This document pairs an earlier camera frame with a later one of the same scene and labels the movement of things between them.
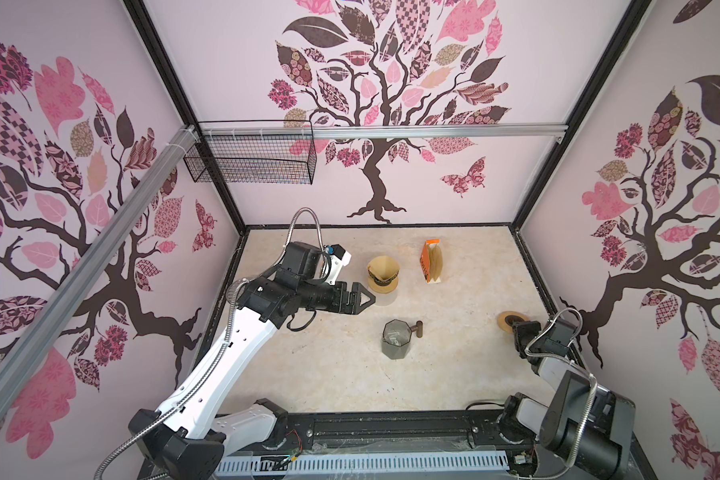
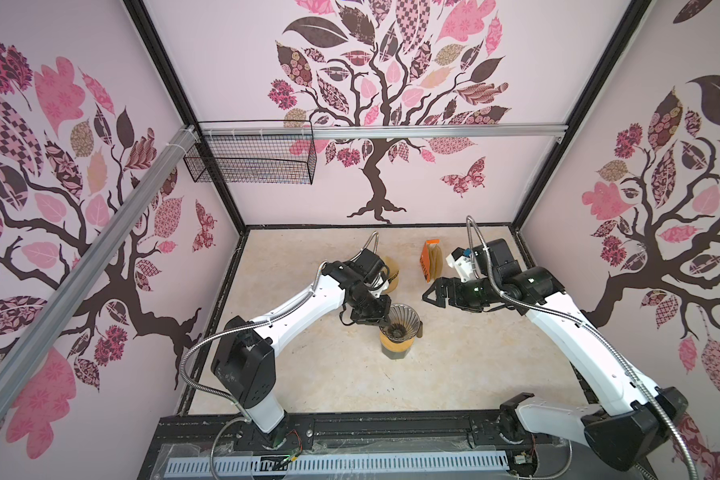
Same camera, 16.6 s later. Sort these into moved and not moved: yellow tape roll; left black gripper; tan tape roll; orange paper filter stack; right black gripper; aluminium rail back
Moved: left black gripper; right black gripper; yellow tape roll
Not moved: tan tape roll; aluminium rail back; orange paper filter stack
